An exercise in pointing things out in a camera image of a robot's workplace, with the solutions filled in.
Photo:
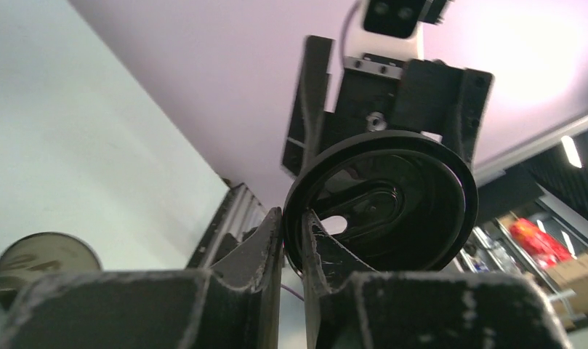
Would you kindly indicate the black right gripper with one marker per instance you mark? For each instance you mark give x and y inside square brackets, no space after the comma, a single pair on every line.
[417,96]

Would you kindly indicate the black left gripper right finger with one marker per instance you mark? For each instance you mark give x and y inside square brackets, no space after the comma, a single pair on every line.
[348,304]

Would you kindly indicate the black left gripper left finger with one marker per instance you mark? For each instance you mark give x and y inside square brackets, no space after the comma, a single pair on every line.
[232,304]

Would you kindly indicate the black cup lid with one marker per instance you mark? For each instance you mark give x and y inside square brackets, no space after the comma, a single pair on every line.
[410,203]

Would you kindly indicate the black takeout cup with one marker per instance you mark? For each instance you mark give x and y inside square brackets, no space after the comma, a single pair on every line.
[35,255]

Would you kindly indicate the red package in background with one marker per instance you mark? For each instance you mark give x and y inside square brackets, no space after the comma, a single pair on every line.
[545,250]

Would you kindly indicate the cardboard box in background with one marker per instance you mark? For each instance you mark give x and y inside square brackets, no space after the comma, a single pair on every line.
[571,275]

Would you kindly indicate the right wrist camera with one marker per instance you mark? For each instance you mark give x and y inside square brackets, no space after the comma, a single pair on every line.
[390,29]

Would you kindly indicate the aluminium frame post right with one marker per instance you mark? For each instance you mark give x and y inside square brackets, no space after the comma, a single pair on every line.
[239,215]

